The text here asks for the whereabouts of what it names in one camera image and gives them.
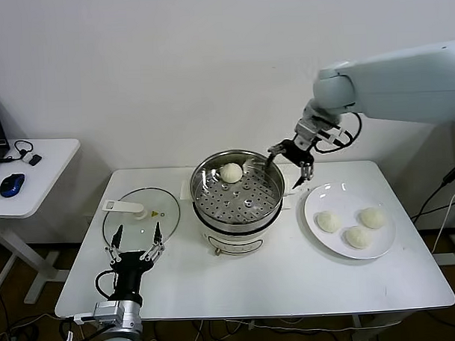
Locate blue computer mouse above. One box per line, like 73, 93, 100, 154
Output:
0, 172, 28, 198

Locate white stand foot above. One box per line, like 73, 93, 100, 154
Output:
435, 233, 455, 265

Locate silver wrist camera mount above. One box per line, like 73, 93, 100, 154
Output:
73, 301, 125, 328
294, 116, 343, 147

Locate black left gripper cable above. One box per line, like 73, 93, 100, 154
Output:
94, 268, 119, 300

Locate glass lid with white handle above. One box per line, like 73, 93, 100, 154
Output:
100, 185, 182, 257

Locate stainless steel steamer basket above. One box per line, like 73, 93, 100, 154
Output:
189, 148, 287, 236

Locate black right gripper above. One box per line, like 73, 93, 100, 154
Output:
262, 136, 315, 189

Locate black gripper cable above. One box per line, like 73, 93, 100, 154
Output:
313, 111, 364, 156
94, 268, 119, 300

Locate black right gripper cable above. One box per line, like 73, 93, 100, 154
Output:
313, 111, 364, 156

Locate tangled cables under table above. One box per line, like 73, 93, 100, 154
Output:
142, 313, 369, 341

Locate white round plate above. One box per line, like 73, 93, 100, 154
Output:
303, 181, 398, 262

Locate white steamed baozi bun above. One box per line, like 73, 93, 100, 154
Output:
344, 224, 374, 250
219, 161, 244, 185
358, 206, 386, 230
316, 210, 343, 235

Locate loose floor cables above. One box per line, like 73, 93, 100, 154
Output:
0, 280, 81, 341

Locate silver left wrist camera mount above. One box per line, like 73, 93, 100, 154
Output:
73, 301, 125, 328

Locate white side table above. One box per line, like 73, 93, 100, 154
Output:
0, 137, 87, 307

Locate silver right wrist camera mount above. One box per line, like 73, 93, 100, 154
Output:
294, 116, 343, 147

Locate small black white cabled device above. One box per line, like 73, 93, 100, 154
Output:
13, 138, 44, 168

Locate white hanging cable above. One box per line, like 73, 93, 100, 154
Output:
429, 180, 455, 254

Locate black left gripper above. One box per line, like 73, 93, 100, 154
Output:
103, 221, 167, 301

